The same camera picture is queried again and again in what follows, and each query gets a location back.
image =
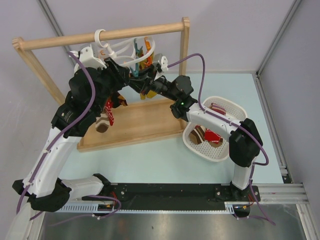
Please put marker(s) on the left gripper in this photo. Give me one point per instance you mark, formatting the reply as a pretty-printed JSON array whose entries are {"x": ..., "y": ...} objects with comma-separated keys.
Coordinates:
[{"x": 118, "y": 73}]

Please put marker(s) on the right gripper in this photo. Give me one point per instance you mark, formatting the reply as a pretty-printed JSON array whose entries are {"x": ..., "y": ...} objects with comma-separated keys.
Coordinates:
[{"x": 141, "y": 85}]

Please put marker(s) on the teal peg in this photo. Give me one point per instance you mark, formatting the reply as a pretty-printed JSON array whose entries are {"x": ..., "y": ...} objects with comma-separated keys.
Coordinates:
[
  {"x": 135, "y": 70},
  {"x": 138, "y": 50}
]

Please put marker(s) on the white plastic clip hanger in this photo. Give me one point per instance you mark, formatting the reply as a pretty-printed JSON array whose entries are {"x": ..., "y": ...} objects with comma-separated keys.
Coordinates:
[{"x": 123, "y": 53}]

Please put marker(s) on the brown striped sock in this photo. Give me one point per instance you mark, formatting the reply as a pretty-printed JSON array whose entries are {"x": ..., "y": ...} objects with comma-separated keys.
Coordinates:
[
  {"x": 197, "y": 136},
  {"x": 102, "y": 123}
]

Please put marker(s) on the red patterned sock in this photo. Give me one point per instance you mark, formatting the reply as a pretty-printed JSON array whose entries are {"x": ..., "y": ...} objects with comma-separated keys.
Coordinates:
[
  {"x": 212, "y": 137},
  {"x": 108, "y": 109}
]

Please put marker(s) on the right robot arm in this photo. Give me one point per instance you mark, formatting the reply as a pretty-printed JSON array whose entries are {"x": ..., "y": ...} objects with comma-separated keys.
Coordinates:
[{"x": 244, "y": 141}]

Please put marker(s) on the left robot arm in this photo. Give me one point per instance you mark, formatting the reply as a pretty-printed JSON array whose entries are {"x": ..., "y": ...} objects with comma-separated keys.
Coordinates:
[{"x": 90, "y": 89}]

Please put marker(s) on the mustard yellow sock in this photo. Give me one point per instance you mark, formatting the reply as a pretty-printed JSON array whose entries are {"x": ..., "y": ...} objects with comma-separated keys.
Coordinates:
[{"x": 151, "y": 94}]

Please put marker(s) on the black argyle sock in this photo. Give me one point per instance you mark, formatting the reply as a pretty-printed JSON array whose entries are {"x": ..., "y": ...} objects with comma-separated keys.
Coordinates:
[{"x": 118, "y": 100}]

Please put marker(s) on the wooden clothes rack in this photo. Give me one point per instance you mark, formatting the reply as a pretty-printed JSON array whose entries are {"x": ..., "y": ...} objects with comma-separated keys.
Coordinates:
[{"x": 140, "y": 122}]

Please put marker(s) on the brown striped hanging sock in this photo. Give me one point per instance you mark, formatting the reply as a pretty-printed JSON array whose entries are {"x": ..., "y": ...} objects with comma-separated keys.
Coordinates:
[{"x": 102, "y": 123}]

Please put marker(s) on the white perforated plastic basket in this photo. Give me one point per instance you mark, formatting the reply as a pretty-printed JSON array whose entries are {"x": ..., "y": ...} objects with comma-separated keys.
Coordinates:
[{"x": 204, "y": 142}]

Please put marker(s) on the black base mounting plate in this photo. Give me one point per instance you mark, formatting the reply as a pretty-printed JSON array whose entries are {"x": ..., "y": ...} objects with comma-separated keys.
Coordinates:
[{"x": 196, "y": 196}]

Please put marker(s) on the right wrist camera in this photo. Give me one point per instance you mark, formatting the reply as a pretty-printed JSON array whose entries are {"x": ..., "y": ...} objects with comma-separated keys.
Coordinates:
[{"x": 160, "y": 62}]

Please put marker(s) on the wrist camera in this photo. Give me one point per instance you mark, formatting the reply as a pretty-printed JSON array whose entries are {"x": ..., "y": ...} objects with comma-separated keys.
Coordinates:
[
  {"x": 88, "y": 56},
  {"x": 160, "y": 62}
]

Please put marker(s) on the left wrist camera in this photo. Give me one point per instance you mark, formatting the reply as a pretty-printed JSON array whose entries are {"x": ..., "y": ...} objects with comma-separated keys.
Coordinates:
[{"x": 88, "y": 56}]

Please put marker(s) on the white slotted cable duct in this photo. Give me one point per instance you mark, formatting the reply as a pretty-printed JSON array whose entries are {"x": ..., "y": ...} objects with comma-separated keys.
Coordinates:
[{"x": 104, "y": 207}]

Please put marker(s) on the aluminium frame rail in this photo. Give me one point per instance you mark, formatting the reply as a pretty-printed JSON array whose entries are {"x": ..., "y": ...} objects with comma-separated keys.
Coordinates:
[{"x": 293, "y": 193}]

